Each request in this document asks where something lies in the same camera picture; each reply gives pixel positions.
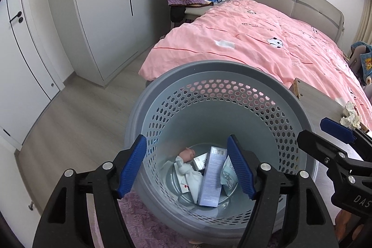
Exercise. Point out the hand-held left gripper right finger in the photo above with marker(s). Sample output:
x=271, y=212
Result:
x=239, y=166

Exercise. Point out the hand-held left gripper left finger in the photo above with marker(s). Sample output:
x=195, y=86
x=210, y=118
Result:
x=133, y=163

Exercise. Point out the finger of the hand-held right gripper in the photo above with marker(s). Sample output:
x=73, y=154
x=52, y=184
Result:
x=337, y=129
x=316, y=143

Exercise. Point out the light blue wipes packet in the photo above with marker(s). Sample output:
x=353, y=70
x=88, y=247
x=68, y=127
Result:
x=229, y=175

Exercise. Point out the paper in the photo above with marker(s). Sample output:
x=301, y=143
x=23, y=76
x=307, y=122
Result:
x=350, y=115

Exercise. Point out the pale purple cardboard box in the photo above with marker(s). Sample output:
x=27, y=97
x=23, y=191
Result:
x=212, y=178

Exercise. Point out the white tissue cloth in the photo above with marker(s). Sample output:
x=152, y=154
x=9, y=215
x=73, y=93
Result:
x=191, y=178

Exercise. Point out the small pink toy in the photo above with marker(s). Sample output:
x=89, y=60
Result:
x=186, y=154

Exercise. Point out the grey perforated plastic basket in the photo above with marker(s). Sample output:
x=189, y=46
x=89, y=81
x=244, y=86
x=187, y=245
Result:
x=221, y=73

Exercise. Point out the grey-brown chair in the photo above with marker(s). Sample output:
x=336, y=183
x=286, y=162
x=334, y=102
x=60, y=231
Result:
x=356, y=57

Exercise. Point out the beige curtain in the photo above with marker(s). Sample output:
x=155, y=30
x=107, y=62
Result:
x=364, y=24

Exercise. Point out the bed with pink duvet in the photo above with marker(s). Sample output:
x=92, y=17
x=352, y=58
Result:
x=247, y=41

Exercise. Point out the white door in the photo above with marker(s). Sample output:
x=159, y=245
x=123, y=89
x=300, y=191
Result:
x=26, y=62

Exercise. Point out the white wardrobe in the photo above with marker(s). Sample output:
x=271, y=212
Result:
x=101, y=18

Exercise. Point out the black cloth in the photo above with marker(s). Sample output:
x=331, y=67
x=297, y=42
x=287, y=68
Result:
x=177, y=14

